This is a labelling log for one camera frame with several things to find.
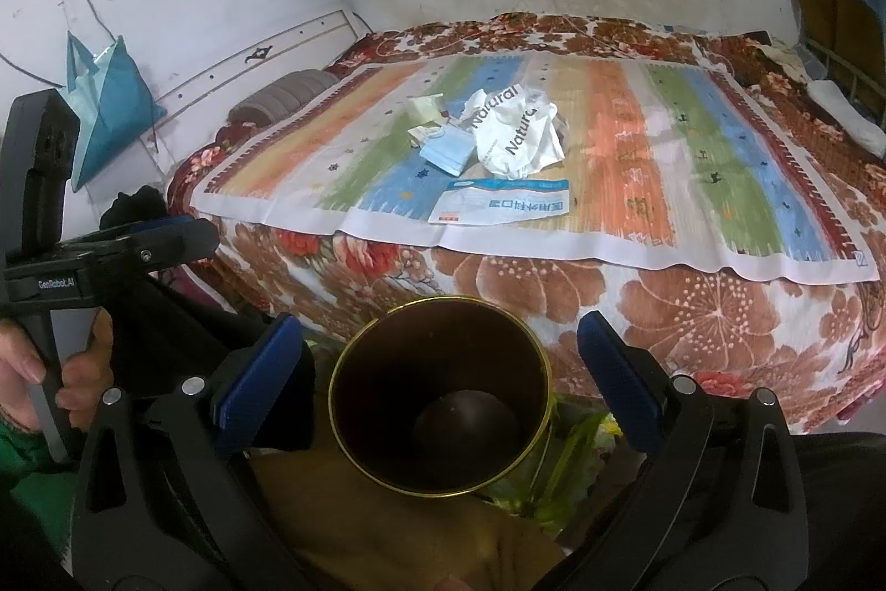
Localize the blue white package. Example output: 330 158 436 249
428 178 571 227

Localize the white Natural paper bag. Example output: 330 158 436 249
460 84 566 180

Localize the pale yellow plastic pouch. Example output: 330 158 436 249
405 93 447 126

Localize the white medicine box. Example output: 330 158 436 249
407 123 455 148

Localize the dark round trash bin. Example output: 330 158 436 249
327 295 554 498

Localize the person's left hand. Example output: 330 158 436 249
0 309 114 432

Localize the white headboard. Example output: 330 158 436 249
143 6 368 171

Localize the teal paper bag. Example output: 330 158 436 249
60 33 167 192

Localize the grey striped pillow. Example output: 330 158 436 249
228 69 338 127

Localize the floral brown bed blanket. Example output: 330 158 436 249
188 12 884 434

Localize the green sleeve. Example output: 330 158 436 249
2 417 76 549

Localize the striped colourful mat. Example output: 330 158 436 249
187 51 882 287

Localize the white rolled cloth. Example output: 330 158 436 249
806 79 886 159

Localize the metal rack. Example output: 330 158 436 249
802 38 884 129

